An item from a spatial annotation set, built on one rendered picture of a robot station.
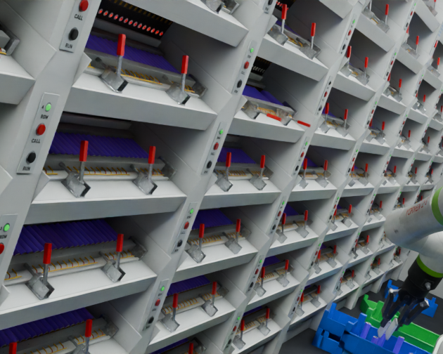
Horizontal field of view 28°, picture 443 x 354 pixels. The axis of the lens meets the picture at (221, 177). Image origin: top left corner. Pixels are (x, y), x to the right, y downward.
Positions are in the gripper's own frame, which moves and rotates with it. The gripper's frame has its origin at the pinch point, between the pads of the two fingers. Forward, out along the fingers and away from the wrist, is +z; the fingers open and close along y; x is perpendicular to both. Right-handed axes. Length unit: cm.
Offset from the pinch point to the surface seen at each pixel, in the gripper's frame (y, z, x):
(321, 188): -22, -7, 52
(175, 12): -98, -94, -53
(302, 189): -34.0, -16.2, 32.0
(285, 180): -45, -28, 15
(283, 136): -54, -45, 8
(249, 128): -68, -56, -14
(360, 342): -8.2, 3.3, -6.4
